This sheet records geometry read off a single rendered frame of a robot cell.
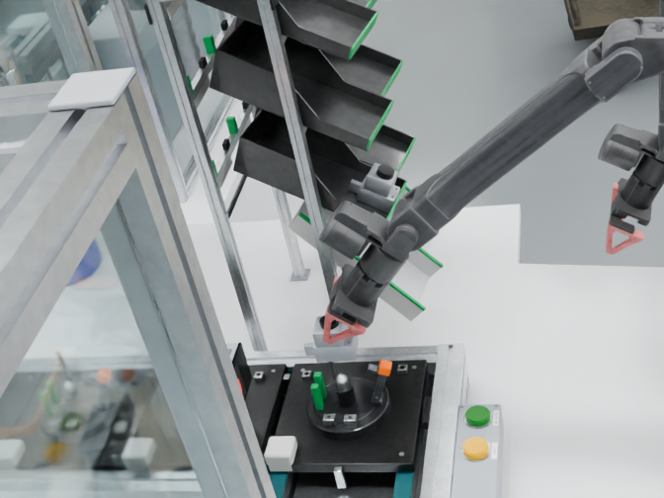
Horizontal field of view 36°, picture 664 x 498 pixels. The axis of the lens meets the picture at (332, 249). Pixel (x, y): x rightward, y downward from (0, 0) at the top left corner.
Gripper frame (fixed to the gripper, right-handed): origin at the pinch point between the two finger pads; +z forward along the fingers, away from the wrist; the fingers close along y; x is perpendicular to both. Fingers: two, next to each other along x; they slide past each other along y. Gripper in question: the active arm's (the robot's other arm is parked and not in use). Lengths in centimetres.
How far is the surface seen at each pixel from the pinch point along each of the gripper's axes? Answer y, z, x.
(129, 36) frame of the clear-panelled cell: -85, 24, -56
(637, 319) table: -34, -7, 56
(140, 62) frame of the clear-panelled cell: -85, 29, -52
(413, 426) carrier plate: 3.7, 7.4, 19.8
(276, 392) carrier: -4.6, 23.1, 0.2
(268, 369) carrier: -10.8, 24.9, -2.0
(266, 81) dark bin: -23.1, -19.9, -26.8
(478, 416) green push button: 1.8, 0.7, 27.8
